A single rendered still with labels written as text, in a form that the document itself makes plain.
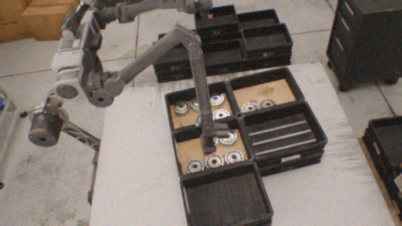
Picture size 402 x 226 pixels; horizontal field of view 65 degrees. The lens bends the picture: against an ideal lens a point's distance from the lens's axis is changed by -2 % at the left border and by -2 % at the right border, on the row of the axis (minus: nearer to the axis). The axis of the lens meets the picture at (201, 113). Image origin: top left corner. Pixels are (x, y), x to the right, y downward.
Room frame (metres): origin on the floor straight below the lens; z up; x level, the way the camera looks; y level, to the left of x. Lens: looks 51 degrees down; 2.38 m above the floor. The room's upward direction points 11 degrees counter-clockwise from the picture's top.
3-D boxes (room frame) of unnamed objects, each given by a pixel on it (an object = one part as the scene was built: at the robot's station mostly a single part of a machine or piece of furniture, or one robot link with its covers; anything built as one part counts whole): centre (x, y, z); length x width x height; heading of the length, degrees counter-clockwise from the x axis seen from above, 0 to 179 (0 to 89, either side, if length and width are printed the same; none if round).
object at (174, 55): (2.22, 0.12, 0.37); 0.40 x 0.30 x 0.45; 86
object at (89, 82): (1.04, 0.43, 1.45); 0.09 x 0.08 x 0.12; 176
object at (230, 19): (2.60, -0.30, 0.37); 0.40 x 0.30 x 0.45; 86
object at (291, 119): (0.98, -0.42, 0.87); 0.40 x 0.30 x 0.11; 93
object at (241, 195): (0.66, -0.04, 0.87); 0.40 x 0.30 x 0.11; 93
